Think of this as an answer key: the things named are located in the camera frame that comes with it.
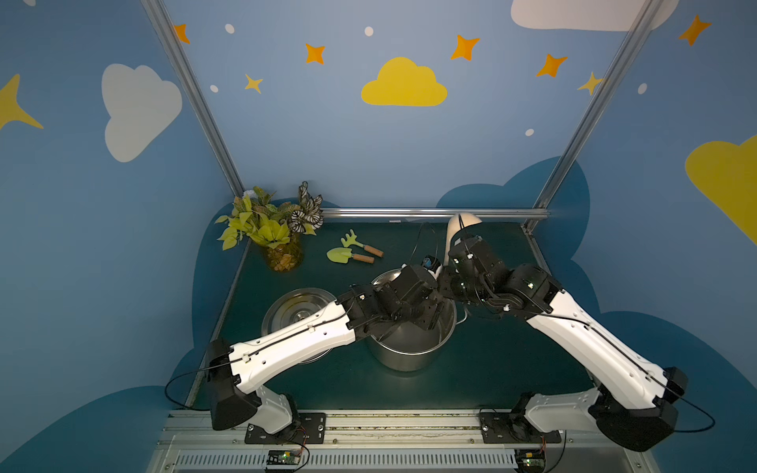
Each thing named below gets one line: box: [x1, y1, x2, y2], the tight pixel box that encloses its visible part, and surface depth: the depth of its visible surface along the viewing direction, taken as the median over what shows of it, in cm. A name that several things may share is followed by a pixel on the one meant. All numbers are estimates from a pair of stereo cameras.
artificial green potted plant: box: [214, 181, 325, 272], surface depth 95 cm
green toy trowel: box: [326, 247, 376, 265], surface depth 113 cm
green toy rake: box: [341, 228, 385, 259], surface depth 116 cm
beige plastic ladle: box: [443, 212, 483, 267], surface depth 69 cm
